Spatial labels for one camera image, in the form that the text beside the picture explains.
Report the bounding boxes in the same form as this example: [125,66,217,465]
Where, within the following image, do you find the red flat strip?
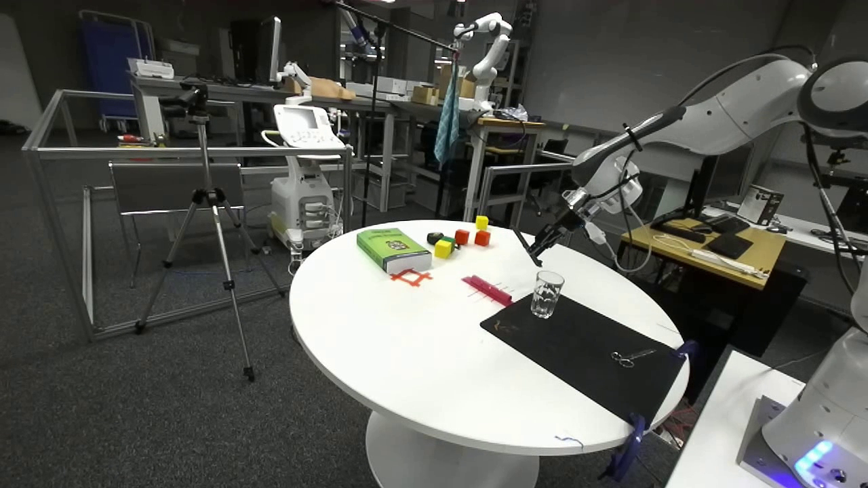
[461,273,514,308]

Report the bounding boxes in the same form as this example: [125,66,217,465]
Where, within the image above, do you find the black camera tripod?
[132,79,288,385]

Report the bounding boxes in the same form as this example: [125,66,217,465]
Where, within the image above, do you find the white round table pedestal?
[364,408,541,488]

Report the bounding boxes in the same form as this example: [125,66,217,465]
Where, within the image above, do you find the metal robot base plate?
[734,392,815,488]

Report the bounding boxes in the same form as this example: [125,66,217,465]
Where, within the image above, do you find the green book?
[353,225,434,275]

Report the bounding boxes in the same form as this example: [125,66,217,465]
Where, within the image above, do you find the blue board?
[75,8,156,119]

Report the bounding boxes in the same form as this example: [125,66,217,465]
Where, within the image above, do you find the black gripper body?
[550,201,597,241]

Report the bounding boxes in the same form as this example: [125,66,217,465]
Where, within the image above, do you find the orange plastic piece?
[388,264,434,289]

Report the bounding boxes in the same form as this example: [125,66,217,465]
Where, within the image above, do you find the wooden desk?
[621,213,790,292]

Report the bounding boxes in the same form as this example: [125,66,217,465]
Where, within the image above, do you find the hanging blue cloth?
[432,56,464,171]

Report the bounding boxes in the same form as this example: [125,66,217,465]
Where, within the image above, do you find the white robot base table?
[664,347,868,488]

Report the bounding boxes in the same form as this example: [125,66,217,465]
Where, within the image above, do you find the white equipment cart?
[261,102,349,258]

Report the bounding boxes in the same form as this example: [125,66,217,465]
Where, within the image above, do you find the grey metal frame railing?
[21,85,361,342]

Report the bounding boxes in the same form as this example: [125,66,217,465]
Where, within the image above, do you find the black rectangular mat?
[476,289,695,427]

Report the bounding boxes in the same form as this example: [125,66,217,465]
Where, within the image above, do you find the clear glass cup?
[529,268,567,323]

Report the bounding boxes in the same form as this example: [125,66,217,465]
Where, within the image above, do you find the small metal scissors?
[611,347,659,371]

